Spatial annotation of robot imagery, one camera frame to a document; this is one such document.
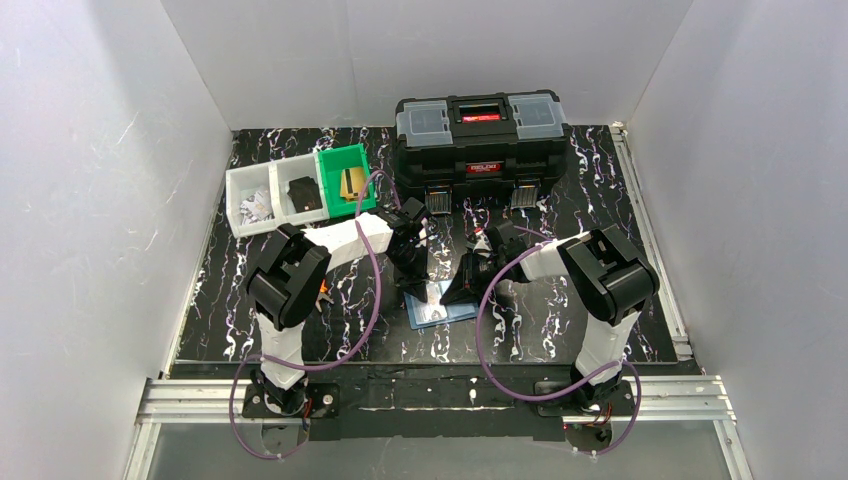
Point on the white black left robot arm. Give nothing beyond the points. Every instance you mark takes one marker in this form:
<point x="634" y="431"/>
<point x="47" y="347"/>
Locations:
<point x="285" y="285"/>

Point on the patterned card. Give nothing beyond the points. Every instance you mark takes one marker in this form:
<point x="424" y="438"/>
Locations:
<point x="431" y="310"/>

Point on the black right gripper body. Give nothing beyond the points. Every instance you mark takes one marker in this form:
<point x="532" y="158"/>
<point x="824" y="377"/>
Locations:
<point x="480" y="270"/>

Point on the white bin with patterned cards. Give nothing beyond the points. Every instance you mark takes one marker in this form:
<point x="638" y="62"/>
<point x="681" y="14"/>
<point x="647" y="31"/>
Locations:
<point x="239" y="183"/>

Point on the blue leather card holder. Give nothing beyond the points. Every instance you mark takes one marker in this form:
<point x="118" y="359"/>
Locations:
<point x="456" y="313"/>

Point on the green plastic bin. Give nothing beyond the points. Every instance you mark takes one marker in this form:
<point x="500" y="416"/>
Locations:
<point x="331" y="163"/>

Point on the black card in white bin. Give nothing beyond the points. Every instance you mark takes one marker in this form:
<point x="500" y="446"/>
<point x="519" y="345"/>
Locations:
<point x="304" y="193"/>

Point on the black toolbox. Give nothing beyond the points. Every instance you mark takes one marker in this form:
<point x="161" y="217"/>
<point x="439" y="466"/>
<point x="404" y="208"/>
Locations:
<point x="514" y="147"/>

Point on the gold card in green bin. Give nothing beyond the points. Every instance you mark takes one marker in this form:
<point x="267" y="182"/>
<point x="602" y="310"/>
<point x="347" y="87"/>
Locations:
<point x="353" y="184"/>

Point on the yellow black handled pliers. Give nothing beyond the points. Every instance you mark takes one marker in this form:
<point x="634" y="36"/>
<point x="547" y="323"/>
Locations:
<point x="323" y="298"/>

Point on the patterned cards in white bin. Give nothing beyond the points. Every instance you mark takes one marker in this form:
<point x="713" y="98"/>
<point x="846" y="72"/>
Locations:
<point x="256" y="207"/>

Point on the white bin with black card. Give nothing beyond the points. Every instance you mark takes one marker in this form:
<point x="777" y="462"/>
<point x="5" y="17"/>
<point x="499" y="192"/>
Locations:
<point x="287" y="169"/>

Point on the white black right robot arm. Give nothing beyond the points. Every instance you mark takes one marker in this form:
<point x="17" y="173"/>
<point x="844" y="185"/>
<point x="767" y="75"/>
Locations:
<point x="613" y="280"/>

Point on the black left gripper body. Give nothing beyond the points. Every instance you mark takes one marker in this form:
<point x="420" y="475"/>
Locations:
<point x="409" y="251"/>

